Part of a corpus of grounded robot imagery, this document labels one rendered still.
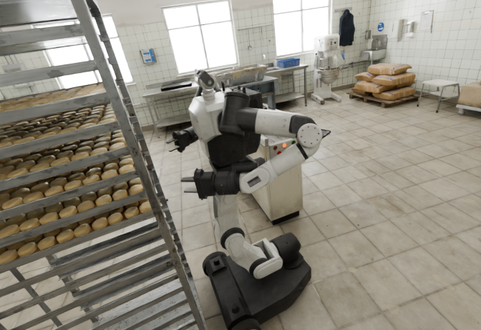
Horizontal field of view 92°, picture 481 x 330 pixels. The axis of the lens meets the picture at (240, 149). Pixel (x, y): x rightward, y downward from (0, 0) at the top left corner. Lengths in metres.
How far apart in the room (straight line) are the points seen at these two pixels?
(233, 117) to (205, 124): 0.17
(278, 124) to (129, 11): 4.98
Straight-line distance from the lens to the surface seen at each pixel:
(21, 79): 0.85
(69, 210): 1.02
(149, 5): 5.54
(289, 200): 2.18
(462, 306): 2.11
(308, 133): 0.78
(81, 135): 0.85
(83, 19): 0.78
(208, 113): 0.94
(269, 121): 0.81
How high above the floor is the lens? 1.60
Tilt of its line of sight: 25 degrees down
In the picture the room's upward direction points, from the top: 9 degrees counter-clockwise
